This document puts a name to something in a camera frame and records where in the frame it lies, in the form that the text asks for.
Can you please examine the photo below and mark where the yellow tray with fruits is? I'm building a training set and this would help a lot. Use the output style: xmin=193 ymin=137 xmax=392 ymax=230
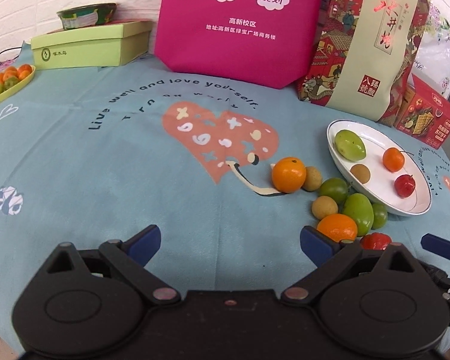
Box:
xmin=0 ymin=63 xmax=35 ymax=103

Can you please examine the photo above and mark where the large green mango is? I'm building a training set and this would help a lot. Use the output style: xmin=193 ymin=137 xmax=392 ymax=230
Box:
xmin=341 ymin=193 xmax=374 ymax=237

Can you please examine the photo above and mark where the red cracker box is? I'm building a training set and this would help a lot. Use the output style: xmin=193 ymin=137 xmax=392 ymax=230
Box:
xmin=393 ymin=74 xmax=450 ymax=149

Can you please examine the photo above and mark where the small green lime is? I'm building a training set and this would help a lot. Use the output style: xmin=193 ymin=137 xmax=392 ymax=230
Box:
xmin=371 ymin=203 xmax=388 ymax=230

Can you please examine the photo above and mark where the white floral bag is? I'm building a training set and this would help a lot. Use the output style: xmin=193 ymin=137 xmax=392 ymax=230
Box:
xmin=412 ymin=0 xmax=450 ymax=99

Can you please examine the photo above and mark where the orange with stem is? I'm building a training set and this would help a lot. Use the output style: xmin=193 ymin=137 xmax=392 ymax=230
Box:
xmin=382 ymin=147 xmax=411 ymax=173

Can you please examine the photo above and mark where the magenta tote bag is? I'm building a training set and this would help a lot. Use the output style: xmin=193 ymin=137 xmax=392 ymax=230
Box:
xmin=154 ymin=0 xmax=321 ymax=89

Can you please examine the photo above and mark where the blue printed tablecloth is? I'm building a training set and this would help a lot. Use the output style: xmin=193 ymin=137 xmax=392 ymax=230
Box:
xmin=0 ymin=42 xmax=450 ymax=355

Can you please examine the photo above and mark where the light green cardboard box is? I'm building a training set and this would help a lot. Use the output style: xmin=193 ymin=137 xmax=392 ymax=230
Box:
xmin=31 ymin=20 xmax=153 ymax=70

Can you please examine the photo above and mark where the white round plate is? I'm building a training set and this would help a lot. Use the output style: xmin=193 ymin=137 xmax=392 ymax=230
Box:
xmin=326 ymin=119 xmax=433 ymax=216

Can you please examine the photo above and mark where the red beige liquor bag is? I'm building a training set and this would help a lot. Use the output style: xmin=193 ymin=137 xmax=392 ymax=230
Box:
xmin=297 ymin=0 xmax=430 ymax=126

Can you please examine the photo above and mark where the small red apple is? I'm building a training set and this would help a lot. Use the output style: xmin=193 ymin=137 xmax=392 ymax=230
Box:
xmin=393 ymin=174 xmax=416 ymax=198

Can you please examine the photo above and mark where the brown longan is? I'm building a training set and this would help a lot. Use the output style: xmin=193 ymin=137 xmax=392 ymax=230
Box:
xmin=301 ymin=166 xmax=323 ymax=192
xmin=311 ymin=196 xmax=339 ymax=220
xmin=350 ymin=163 xmax=371 ymax=185

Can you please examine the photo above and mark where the orange tangerine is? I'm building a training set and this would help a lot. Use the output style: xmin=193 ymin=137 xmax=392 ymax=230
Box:
xmin=316 ymin=214 xmax=358 ymax=242
xmin=271 ymin=157 xmax=306 ymax=194

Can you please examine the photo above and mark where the green patterned bowl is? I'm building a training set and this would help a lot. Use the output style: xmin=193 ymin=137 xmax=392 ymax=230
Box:
xmin=57 ymin=2 xmax=118 ymax=30

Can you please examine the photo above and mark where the green fruit rear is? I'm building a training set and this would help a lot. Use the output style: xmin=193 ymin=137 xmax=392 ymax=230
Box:
xmin=318 ymin=177 xmax=350 ymax=206

